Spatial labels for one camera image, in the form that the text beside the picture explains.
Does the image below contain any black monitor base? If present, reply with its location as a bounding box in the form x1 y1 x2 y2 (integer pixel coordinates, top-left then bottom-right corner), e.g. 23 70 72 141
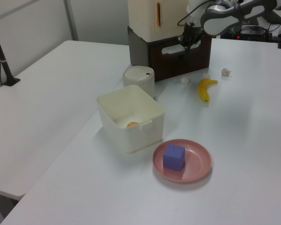
257 7 281 24

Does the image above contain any cream toy fridge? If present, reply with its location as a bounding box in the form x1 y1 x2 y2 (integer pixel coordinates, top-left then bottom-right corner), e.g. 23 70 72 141
127 0 190 43

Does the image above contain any black electronics box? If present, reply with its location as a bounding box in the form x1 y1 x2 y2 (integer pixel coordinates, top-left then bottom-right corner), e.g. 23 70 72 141
220 23 273 42

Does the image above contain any black camera stand pole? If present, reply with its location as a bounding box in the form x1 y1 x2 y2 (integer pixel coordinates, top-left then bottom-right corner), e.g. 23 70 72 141
0 17 21 87

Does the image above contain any white partition post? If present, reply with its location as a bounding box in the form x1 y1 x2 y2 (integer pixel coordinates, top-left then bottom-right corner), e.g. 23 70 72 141
62 0 80 42

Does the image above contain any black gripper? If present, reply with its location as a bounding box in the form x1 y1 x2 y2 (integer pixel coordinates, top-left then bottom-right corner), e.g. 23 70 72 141
177 21 204 54

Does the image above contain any pink plate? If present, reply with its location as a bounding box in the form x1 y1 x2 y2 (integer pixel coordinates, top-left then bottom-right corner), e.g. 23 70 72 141
152 139 213 184

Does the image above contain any yellow banana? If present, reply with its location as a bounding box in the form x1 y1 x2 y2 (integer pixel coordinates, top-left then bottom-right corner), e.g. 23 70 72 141
197 78 219 103

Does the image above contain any white round lidded bin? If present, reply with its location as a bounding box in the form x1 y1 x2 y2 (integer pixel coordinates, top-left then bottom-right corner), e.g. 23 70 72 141
122 65 155 99

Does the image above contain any brown drawer with white handle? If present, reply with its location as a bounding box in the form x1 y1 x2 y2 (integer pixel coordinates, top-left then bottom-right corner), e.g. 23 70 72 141
149 37 213 82

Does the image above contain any purple cube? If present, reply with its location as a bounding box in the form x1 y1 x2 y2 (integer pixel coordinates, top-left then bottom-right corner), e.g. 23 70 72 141
163 143 186 172

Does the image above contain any cream square plastic box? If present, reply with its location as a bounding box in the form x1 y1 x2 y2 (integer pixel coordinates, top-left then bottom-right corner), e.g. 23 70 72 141
96 84 165 154

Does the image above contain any brown grey drawer cabinet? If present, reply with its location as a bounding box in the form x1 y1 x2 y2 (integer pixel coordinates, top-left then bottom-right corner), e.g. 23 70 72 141
127 25 213 82

